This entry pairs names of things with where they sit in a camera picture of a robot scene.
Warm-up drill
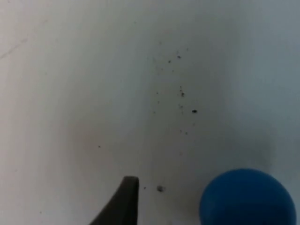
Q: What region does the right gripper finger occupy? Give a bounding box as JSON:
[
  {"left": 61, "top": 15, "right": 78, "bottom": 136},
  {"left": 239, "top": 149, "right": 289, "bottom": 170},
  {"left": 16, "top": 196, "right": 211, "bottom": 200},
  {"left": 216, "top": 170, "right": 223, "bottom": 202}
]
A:
[{"left": 88, "top": 176, "right": 140, "bottom": 225}]

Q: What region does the blue ball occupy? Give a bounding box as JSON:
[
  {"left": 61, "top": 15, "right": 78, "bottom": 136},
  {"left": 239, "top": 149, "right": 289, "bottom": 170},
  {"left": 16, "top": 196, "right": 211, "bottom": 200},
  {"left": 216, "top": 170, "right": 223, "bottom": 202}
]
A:
[{"left": 199, "top": 168, "right": 297, "bottom": 225}]

